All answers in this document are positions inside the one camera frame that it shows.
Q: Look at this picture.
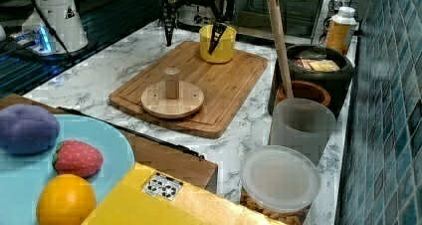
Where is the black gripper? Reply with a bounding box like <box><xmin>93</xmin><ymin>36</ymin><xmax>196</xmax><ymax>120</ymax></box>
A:
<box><xmin>161</xmin><ymin>0</ymin><xmax>235</xmax><ymax>55</ymax></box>

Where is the round wooden lid with knob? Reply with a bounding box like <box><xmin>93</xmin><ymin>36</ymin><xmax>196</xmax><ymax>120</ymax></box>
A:
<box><xmin>140</xmin><ymin>67</ymin><xmax>205</xmax><ymax>119</ymax></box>

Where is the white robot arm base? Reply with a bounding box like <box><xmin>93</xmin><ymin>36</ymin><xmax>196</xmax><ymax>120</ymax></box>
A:
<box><xmin>22</xmin><ymin>0</ymin><xmax>89</xmax><ymax>56</ymax></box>

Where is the bamboo cutting board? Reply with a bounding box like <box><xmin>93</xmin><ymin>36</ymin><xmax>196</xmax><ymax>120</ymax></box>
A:
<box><xmin>108</xmin><ymin>41</ymin><xmax>268</xmax><ymax>138</ymax></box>

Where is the plastic container with frosted lid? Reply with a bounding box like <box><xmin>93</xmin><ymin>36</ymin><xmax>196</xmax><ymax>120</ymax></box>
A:
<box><xmin>240</xmin><ymin>145</ymin><xmax>320</xmax><ymax>225</ymax></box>

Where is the yellow plastic cup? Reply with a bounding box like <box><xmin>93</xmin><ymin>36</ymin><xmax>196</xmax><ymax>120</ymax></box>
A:
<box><xmin>199</xmin><ymin>25</ymin><xmax>237</xmax><ymax>64</ymax></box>

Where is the wooden pestle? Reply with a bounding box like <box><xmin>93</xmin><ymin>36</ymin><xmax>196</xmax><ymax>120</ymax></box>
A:
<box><xmin>267</xmin><ymin>0</ymin><xmax>294</xmax><ymax>99</ymax></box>

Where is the toaster oven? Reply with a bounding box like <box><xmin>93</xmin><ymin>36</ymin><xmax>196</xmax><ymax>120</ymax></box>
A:
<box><xmin>231</xmin><ymin>0</ymin><xmax>350</xmax><ymax>45</ymax></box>

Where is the brown wooden mortar bowl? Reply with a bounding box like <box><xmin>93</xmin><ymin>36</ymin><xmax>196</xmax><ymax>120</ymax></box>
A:
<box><xmin>292</xmin><ymin>81</ymin><xmax>331</xmax><ymax>107</ymax></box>

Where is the orange bottle with white cap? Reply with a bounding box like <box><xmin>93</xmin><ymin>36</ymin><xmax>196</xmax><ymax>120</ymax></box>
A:
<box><xmin>325</xmin><ymin>6</ymin><xmax>357</xmax><ymax>55</ymax></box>

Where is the frosted plastic cup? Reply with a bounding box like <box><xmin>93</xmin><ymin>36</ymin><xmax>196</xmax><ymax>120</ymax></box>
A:
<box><xmin>269</xmin><ymin>98</ymin><xmax>336</xmax><ymax>165</ymax></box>

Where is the yellow box with sticker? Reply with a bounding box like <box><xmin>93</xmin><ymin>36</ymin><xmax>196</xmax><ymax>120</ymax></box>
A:
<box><xmin>83</xmin><ymin>163</ymin><xmax>285</xmax><ymax>225</ymax></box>

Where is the red plush strawberry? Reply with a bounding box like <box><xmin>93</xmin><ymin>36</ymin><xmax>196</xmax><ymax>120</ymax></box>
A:
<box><xmin>52</xmin><ymin>139</ymin><xmax>104</xmax><ymax>178</ymax></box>

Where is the purple plush toy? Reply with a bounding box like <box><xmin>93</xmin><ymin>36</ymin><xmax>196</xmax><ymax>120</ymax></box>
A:
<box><xmin>0</xmin><ymin>104</ymin><xmax>60</xmax><ymax>154</ymax></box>

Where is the orange toy fruit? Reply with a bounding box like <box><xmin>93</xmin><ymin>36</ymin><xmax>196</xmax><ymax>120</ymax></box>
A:
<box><xmin>36</xmin><ymin>174</ymin><xmax>97</xmax><ymax>225</ymax></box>

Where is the light blue plate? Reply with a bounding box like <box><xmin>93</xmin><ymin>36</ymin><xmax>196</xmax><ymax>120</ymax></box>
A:
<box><xmin>0</xmin><ymin>114</ymin><xmax>134</xmax><ymax>225</ymax></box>

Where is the black cable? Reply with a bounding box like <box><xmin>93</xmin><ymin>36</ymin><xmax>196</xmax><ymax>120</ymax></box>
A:
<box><xmin>23</xmin><ymin>0</ymin><xmax>76</xmax><ymax>65</ymax></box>

